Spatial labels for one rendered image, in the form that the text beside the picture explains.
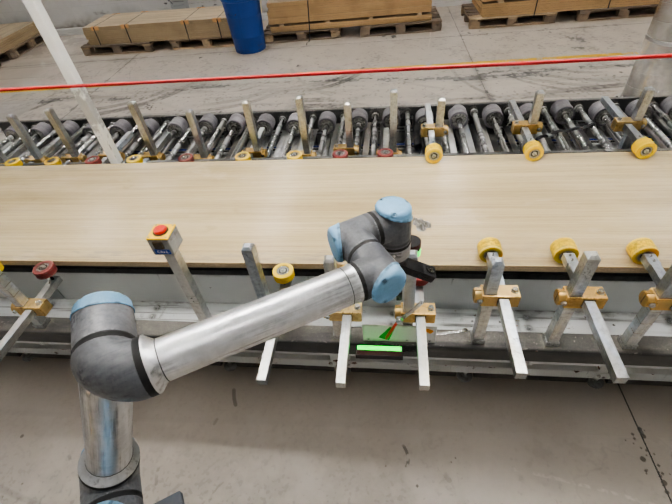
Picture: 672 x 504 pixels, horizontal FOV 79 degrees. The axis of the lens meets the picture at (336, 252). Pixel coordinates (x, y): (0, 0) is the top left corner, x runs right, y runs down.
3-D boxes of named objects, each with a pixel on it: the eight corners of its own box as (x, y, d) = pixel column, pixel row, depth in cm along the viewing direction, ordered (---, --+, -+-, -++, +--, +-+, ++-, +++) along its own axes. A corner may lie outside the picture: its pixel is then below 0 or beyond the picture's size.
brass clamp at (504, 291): (518, 308, 129) (521, 298, 125) (474, 307, 131) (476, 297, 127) (514, 293, 133) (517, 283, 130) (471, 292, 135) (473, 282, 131)
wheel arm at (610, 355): (626, 384, 108) (631, 377, 105) (611, 383, 108) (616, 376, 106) (568, 251, 143) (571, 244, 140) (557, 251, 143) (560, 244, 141)
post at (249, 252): (279, 338, 157) (251, 249, 124) (271, 338, 157) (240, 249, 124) (281, 330, 159) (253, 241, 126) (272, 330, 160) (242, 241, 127)
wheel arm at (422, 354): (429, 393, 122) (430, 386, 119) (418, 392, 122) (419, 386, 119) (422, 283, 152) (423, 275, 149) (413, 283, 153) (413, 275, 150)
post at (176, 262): (215, 334, 159) (173, 252, 127) (203, 334, 159) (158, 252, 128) (218, 325, 162) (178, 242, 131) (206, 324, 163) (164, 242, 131)
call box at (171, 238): (176, 257, 127) (166, 238, 122) (155, 256, 128) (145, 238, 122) (184, 241, 132) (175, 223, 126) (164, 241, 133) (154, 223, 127)
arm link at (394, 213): (365, 200, 101) (400, 187, 103) (367, 237, 109) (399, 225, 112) (385, 221, 94) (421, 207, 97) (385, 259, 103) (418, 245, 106)
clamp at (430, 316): (434, 323, 139) (436, 314, 136) (394, 322, 141) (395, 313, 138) (433, 310, 143) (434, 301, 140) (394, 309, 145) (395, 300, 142)
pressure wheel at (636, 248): (626, 259, 139) (643, 267, 141) (648, 244, 133) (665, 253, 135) (619, 247, 143) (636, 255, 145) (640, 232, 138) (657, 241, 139)
